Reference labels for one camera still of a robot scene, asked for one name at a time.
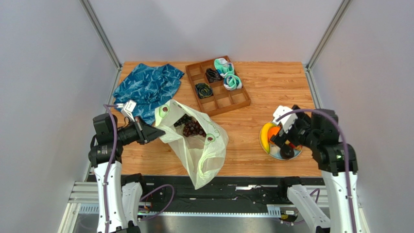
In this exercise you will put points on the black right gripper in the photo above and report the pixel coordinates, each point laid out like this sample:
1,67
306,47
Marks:
285,140

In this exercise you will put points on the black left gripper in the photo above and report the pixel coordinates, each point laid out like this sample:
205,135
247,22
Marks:
145,133

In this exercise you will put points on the fake orange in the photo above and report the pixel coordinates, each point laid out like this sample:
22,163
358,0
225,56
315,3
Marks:
273,131

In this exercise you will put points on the fake yellow banana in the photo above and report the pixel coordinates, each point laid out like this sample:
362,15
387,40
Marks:
263,136

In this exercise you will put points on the fake dark grape bunch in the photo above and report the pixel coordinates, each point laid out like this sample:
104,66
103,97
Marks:
193,128

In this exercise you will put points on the translucent white plastic bag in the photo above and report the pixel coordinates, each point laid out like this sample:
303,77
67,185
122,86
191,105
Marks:
201,156

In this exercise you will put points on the fake black grape bunch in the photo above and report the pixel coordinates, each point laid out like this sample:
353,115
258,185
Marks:
183,120

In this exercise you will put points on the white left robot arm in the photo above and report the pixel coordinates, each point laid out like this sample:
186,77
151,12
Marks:
118,197

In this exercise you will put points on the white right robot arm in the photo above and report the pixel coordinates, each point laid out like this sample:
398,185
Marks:
318,130

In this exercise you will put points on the cream and blue plate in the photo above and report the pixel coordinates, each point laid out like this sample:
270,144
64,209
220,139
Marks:
274,151

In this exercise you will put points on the blue shark print cloth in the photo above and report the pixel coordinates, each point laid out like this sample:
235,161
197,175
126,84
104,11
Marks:
149,87

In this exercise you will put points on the dark green leaf rolled sock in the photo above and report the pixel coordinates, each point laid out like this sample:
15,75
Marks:
203,90

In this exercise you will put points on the teal white sock lower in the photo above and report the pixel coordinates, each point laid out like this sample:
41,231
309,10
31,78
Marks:
232,82

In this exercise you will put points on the teal white sock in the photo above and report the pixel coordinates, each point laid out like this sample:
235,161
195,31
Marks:
232,82
224,67

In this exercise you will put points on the wooden compartment tray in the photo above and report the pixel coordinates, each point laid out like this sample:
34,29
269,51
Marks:
223,100

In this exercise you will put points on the black patterned rolled sock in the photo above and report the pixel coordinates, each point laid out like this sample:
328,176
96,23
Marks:
213,76

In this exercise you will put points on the teal white sock upper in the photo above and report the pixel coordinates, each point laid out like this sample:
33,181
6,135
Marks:
224,67

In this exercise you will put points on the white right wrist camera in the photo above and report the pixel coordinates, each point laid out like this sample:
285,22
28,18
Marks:
284,122

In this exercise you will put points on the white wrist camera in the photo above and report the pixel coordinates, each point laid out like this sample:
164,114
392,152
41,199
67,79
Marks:
127,109
284,122

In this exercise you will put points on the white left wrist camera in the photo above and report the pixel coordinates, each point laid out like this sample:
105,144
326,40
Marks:
127,109

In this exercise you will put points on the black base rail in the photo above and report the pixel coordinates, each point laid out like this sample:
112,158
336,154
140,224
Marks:
222,195

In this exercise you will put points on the right aluminium frame post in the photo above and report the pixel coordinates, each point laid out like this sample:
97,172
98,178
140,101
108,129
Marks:
340,12

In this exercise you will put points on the grey aluminium frame post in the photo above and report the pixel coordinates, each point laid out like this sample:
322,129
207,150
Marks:
101,33

